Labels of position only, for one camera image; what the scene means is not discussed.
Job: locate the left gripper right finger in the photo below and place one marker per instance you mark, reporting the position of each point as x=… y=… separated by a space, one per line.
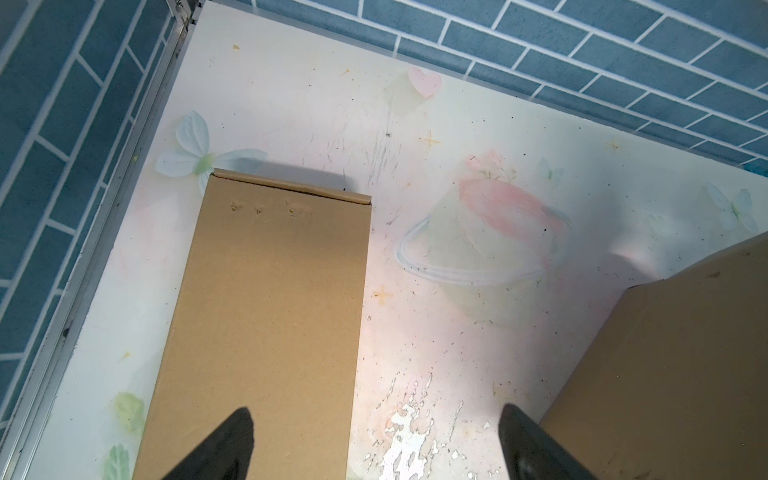
x=530 y=453

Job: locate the brown cardboard box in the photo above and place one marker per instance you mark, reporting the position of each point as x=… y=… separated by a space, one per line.
x=262 y=350
x=674 y=386

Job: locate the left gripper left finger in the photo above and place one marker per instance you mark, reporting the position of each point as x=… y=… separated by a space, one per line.
x=219 y=450

